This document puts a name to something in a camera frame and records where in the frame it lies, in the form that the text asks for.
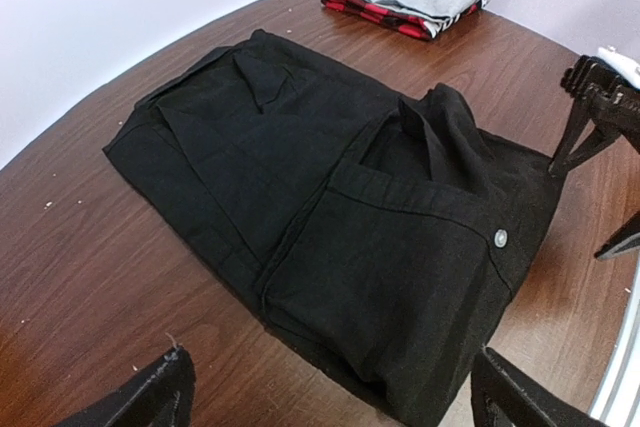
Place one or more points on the red black plaid shirt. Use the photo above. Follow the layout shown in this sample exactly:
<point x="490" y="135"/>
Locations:
<point x="409" y="25"/>

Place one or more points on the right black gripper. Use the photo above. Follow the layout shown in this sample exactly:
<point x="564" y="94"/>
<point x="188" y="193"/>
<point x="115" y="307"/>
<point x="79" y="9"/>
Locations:
<point x="598" y="90"/>

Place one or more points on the front aluminium rail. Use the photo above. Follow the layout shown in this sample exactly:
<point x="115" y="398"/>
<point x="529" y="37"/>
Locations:
<point x="616" y="402"/>

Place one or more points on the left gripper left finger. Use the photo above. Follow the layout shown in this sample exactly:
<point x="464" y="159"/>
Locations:
<point x="160" y="394"/>

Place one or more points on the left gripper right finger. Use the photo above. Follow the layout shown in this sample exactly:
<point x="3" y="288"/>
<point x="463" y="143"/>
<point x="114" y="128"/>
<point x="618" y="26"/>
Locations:
<point x="503" y="395"/>

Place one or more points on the black long sleeve shirt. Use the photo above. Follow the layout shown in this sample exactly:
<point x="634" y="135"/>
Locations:
<point x="379" y="236"/>

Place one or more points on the black printed folded shirt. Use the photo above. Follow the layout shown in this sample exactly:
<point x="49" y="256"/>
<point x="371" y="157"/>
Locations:
<point x="434" y="27"/>

